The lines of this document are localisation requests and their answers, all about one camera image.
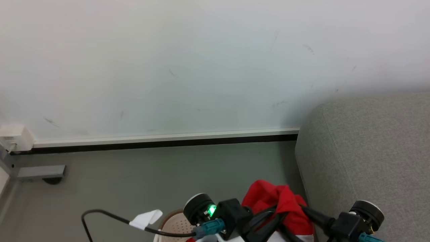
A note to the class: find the grey fabric sofa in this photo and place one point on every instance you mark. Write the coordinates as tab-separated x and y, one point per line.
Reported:
369	151

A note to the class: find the black furniture caster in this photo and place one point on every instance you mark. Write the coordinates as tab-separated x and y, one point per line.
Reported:
52	181

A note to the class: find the cream perforated laundry basket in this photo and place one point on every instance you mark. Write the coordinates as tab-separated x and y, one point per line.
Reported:
174	226

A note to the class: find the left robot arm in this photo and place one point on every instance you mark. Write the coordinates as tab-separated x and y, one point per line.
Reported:
231	211

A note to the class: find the white wall socket box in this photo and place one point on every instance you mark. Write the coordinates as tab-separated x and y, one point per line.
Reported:
16	136

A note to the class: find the white and black skirting board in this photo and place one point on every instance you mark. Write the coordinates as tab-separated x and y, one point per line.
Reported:
168	137

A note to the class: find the red and white garment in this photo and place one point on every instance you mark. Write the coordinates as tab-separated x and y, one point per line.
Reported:
265	195

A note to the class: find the white furniture panel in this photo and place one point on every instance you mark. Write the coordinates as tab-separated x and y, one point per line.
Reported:
3	181

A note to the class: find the grey metal furniture leg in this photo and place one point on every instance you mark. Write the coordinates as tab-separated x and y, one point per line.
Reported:
40	171

